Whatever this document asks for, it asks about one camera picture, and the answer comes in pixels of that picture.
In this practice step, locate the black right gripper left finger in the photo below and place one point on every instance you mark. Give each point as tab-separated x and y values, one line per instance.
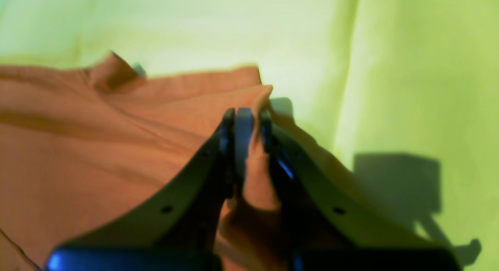
174	230

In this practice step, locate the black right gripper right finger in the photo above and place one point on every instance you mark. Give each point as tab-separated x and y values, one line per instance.
327	230

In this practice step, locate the terracotta orange T-shirt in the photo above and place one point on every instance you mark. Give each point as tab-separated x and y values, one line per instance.
81	147

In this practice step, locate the pale yellow table cloth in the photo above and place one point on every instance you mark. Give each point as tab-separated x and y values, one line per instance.
408	89

